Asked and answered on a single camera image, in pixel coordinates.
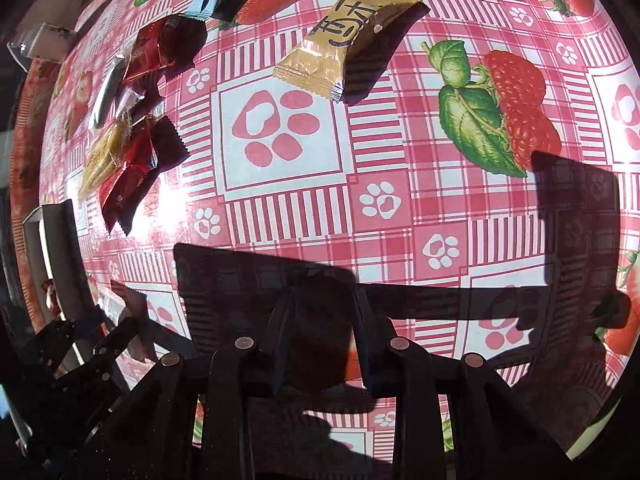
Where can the strawberry print tablecloth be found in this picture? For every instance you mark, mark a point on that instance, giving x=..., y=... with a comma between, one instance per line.
x=400, y=160

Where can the silver stick snack packet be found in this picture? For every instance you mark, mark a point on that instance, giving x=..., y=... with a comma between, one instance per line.
x=107, y=90

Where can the white cardboard box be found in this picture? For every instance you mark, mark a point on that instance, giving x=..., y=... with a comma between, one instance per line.
x=35, y=230

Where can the white carton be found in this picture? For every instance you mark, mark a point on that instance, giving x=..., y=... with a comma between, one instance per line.
x=45, y=42

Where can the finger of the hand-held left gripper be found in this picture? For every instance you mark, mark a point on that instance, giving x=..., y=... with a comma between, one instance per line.
x=117, y=337
x=60, y=340

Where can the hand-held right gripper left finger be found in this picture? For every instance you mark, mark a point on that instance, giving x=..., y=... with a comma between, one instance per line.
x=281, y=345

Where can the clear rice cracker packet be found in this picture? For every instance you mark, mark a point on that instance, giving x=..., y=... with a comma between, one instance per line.
x=102, y=157

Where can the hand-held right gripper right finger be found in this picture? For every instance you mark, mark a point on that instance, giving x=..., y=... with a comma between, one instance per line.
x=369, y=350

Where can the red snack packet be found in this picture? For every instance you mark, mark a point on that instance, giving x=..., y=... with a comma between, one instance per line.
x=125, y=180
x=150, y=50

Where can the gold snack packet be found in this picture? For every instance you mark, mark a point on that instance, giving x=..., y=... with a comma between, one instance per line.
x=345, y=35

